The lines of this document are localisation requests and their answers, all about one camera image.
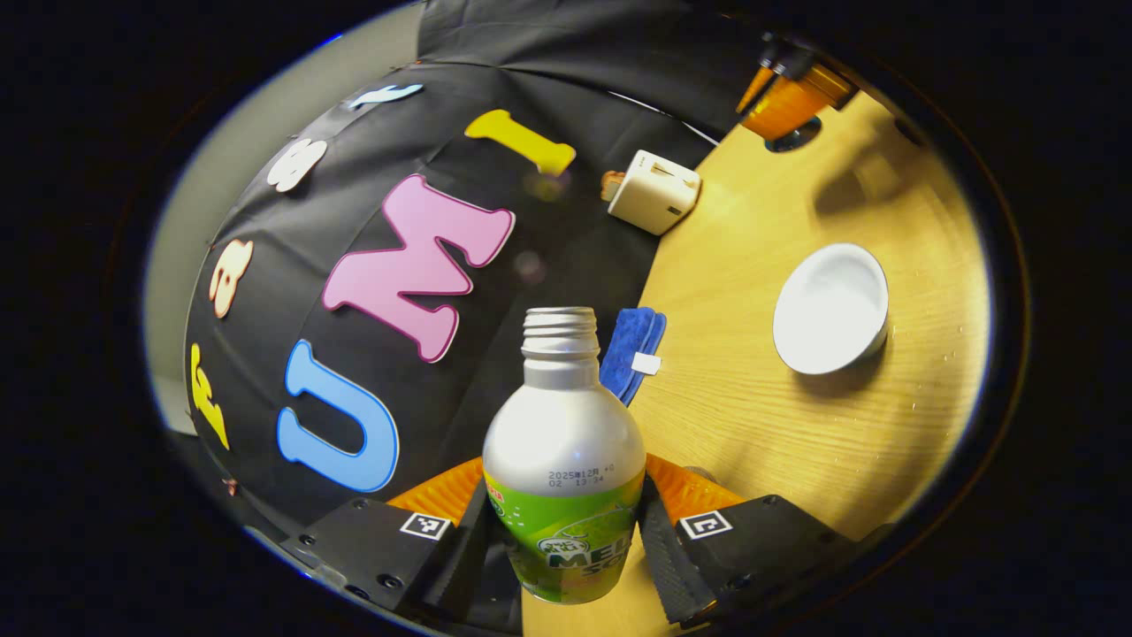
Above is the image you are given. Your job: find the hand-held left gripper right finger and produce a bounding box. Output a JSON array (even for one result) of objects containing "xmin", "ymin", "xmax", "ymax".
[{"xmin": 637, "ymin": 451, "xmax": 875, "ymax": 627}]

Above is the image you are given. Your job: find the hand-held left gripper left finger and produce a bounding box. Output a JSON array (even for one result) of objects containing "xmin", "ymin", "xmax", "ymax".
[{"xmin": 281, "ymin": 456, "xmax": 524, "ymax": 636}]

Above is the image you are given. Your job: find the teal teacup lid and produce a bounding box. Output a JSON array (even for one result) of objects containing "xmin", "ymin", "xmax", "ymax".
[{"xmin": 765, "ymin": 115, "xmax": 823, "ymax": 153}]

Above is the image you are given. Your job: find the silver green water bottle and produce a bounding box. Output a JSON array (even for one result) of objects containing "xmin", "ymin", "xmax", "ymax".
[{"xmin": 482, "ymin": 307, "xmax": 646, "ymax": 605}]

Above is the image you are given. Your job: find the white teacup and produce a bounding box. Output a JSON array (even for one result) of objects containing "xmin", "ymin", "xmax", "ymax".
[{"xmin": 773, "ymin": 243, "xmax": 890, "ymax": 375}]

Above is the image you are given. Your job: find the white toaster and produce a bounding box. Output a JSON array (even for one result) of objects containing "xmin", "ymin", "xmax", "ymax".
[{"xmin": 608, "ymin": 150, "xmax": 702, "ymax": 236}]

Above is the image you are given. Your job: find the black backdrop cloth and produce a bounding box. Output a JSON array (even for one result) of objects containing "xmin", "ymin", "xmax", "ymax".
[{"xmin": 181, "ymin": 0, "xmax": 770, "ymax": 549}]

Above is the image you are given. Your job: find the blue folded towel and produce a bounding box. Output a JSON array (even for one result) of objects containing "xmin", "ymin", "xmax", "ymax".
[{"xmin": 600, "ymin": 307, "xmax": 667, "ymax": 406}]

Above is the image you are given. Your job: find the white cable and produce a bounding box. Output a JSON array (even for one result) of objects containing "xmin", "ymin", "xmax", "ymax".
[{"xmin": 608, "ymin": 91, "xmax": 719, "ymax": 144}]

